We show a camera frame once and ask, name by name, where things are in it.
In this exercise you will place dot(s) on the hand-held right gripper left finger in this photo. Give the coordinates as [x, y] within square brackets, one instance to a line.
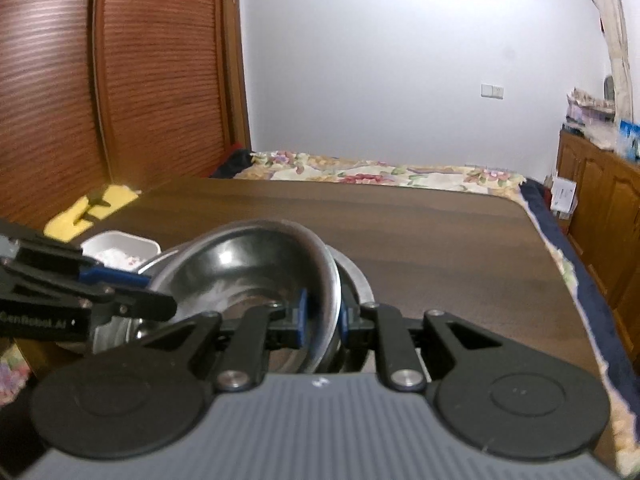
[301, 317]

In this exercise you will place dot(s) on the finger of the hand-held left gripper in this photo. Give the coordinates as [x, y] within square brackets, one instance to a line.
[150, 306]
[115, 276]

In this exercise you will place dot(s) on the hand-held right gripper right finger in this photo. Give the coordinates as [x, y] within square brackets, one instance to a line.
[345, 320]

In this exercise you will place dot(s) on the white floral square plate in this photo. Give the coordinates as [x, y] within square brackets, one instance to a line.
[120, 245]

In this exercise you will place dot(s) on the large steel bowl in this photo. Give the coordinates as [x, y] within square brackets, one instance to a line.
[357, 285]

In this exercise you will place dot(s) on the shallow small steel bowl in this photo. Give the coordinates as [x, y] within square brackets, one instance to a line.
[240, 265]

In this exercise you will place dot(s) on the floral blanket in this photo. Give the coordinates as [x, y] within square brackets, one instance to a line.
[375, 175]

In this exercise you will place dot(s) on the brown louvered wardrobe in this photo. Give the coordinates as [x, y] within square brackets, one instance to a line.
[150, 85]

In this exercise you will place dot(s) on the floral bed quilt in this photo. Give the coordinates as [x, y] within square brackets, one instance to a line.
[575, 270]

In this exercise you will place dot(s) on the white paper bag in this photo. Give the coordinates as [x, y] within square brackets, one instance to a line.
[564, 195]

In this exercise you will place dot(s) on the wooden cabinet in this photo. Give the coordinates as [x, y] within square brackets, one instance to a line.
[615, 210]

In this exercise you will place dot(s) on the clear plastic bag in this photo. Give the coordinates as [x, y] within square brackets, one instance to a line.
[600, 135]

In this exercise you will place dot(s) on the bottles and clutter on cabinet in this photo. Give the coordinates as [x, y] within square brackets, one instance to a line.
[587, 107]

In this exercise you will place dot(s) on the blue box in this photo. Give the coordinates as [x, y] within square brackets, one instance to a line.
[630, 135]

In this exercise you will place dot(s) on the grey fan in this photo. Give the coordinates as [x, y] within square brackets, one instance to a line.
[609, 87]

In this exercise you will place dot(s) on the cream curtain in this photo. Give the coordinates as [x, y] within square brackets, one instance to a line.
[617, 50]

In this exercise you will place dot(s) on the white wall switch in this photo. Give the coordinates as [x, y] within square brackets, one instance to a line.
[492, 90]

